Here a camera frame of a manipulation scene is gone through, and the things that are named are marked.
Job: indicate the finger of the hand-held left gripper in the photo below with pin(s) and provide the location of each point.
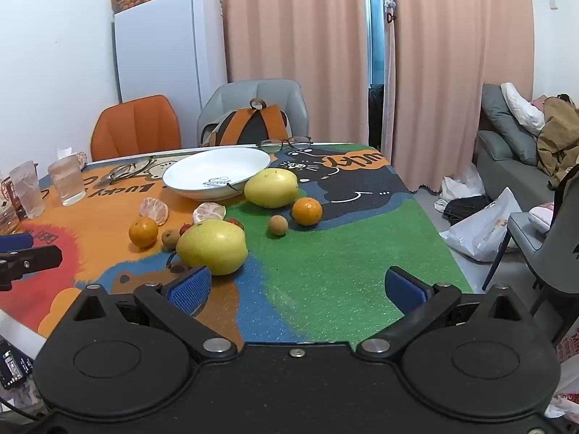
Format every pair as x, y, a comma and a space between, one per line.
16, 240
31, 260

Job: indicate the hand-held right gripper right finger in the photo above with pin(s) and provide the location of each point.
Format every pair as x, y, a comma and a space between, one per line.
404, 291

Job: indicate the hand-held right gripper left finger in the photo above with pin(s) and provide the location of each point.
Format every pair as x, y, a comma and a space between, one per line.
190, 290

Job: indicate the yellow pomelo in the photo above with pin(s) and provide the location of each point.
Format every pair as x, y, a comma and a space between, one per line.
212, 247
271, 187

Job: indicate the small brown longan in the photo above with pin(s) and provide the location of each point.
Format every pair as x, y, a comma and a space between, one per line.
277, 225
169, 238

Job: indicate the orange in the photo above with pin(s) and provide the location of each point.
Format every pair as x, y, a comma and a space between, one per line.
307, 211
143, 231

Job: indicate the peeled mandarin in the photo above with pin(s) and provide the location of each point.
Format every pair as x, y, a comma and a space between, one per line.
154, 210
209, 212

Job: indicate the white ceramic bowl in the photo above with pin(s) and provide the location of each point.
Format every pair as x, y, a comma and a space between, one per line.
217, 172

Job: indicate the clear drinking glass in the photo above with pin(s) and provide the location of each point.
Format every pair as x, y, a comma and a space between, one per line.
27, 188
68, 181

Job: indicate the white plastic bag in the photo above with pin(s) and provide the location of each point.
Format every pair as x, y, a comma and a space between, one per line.
479, 235
461, 183

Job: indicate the white tissue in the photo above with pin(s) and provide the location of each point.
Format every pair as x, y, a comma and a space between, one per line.
67, 151

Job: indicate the black cloth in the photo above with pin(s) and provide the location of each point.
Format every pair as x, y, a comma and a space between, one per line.
466, 208

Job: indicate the patterned small pouch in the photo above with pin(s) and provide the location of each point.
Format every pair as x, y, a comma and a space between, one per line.
82, 158

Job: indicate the black electronic device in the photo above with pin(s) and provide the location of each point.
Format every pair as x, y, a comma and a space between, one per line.
13, 364

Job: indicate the dark grey chair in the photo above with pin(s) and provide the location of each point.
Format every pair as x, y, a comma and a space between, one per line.
543, 262

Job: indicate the orange chair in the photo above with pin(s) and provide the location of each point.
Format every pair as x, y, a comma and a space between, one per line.
135, 126

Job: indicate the orange and black backpack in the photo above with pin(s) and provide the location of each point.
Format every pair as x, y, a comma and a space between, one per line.
246, 127

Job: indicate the grey sofa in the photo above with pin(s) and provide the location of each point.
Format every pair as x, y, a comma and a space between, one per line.
502, 149

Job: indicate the red printed bag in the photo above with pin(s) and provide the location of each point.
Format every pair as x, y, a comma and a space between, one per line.
569, 361

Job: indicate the brown coat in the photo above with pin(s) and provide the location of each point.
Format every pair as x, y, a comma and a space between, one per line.
558, 138

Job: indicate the pink curtain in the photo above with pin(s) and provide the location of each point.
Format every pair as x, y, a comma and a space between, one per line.
452, 63
298, 22

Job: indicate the white fridge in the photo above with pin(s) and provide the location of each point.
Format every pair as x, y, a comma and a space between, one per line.
167, 49

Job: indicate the curtain hook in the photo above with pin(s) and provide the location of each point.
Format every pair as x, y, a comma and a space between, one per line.
390, 11

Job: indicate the thin frame glasses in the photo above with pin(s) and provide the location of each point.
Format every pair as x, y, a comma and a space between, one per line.
131, 169

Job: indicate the black frame glasses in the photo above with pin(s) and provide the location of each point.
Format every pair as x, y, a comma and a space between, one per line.
285, 143

